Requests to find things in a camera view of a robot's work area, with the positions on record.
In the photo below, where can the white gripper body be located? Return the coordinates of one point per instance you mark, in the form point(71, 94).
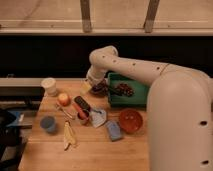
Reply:
point(95, 75)

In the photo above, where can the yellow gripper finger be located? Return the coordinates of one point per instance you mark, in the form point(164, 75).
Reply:
point(86, 87)

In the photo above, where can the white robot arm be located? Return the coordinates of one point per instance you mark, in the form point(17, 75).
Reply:
point(179, 107)

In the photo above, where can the green plastic tray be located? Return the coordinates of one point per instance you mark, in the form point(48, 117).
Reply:
point(139, 97)

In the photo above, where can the dark purple bowl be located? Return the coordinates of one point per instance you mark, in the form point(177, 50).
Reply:
point(100, 89)

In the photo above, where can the black spoon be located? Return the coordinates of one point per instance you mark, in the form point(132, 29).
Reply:
point(112, 90)

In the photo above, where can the dark red grapes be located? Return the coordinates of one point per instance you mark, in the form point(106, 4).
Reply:
point(125, 89)

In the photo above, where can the small metal cup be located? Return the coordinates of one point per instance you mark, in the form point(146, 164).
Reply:
point(84, 121)

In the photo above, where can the grey crumpled cloth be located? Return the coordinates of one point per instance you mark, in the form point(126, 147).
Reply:
point(98, 117)

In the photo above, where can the metal spoon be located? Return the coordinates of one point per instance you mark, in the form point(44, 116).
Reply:
point(58, 107)

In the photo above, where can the white plastic cup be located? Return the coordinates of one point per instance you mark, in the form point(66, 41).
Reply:
point(49, 84)

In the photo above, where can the blue sponge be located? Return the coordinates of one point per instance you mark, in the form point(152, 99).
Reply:
point(114, 131)

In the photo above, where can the blue cup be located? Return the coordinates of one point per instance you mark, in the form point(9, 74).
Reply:
point(48, 124)

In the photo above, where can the orange red bowl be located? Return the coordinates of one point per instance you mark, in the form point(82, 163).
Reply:
point(130, 120)

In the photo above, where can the black chair with blue item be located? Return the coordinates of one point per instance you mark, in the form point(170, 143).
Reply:
point(10, 136)

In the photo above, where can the red handled tool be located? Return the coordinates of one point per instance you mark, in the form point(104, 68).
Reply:
point(79, 110)

